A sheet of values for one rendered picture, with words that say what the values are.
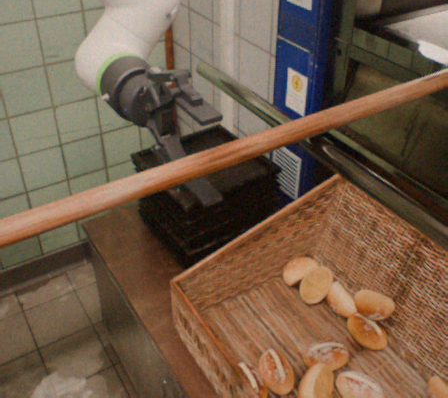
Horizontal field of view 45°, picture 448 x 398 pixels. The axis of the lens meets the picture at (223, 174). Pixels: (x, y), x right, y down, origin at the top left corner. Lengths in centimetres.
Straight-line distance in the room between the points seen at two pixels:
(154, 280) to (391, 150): 66
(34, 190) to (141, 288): 83
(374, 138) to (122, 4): 61
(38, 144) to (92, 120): 21
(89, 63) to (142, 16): 12
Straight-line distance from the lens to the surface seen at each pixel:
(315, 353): 118
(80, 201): 63
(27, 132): 197
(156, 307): 133
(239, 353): 123
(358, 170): 73
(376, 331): 124
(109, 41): 92
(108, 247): 150
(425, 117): 115
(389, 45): 116
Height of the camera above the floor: 157
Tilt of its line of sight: 35 degrees down
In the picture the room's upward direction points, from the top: straight up
